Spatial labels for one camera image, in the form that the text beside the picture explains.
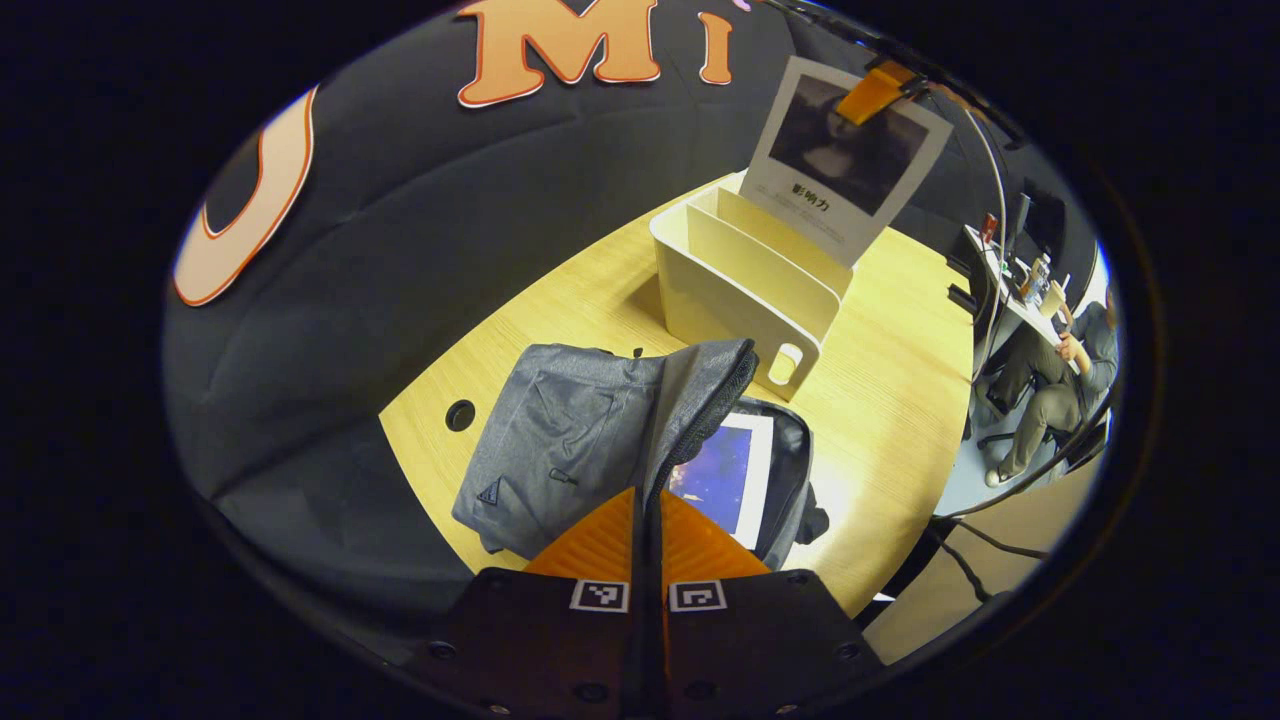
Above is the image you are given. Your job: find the blue book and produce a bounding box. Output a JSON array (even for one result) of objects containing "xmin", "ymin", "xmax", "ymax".
[{"xmin": 668, "ymin": 412, "xmax": 776, "ymax": 551}]

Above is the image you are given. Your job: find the white office desk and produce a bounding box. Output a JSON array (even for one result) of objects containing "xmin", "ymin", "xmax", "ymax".
[{"xmin": 965, "ymin": 225, "xmax": 1081, "ymax": 376}]

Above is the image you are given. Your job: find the gray schoolbag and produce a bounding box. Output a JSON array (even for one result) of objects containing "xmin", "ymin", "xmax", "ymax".
[{"xmin": 452, "ymin": 338, "xmax": 831, "ymax": 571}]

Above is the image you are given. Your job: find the white bookshelf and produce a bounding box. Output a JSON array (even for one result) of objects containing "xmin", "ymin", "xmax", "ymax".
[{"xmin": 650, "ymin": 172, "xmax": 856, "ymax": 403}]

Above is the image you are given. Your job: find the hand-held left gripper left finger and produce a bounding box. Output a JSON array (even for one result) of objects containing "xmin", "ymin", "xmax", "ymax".
[{"xmin": 405, "ymin": 487, "xmax": 643, "ymax": 717}]

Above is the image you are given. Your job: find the black office chair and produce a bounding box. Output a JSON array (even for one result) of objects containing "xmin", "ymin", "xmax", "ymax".
[{"xmin": 975, "ymin": 365, "xmax": 1106, "ymax": 471}]

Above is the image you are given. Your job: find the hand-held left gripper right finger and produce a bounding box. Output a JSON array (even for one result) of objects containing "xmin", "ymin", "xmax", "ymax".
[{"xmin": 655, "ymin": 490, "xmax": 886, "ymax": 717}]

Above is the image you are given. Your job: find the black computer monitor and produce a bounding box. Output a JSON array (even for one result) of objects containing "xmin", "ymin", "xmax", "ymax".
[{"xmin": 1008, "ymin": 180, "xmax": 1069, "ymax": 263}]

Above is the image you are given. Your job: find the white book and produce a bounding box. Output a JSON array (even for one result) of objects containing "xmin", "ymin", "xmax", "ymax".
[{"xmin": 738, "ymin": 57, "xmax": 956, "ymax": 269}]

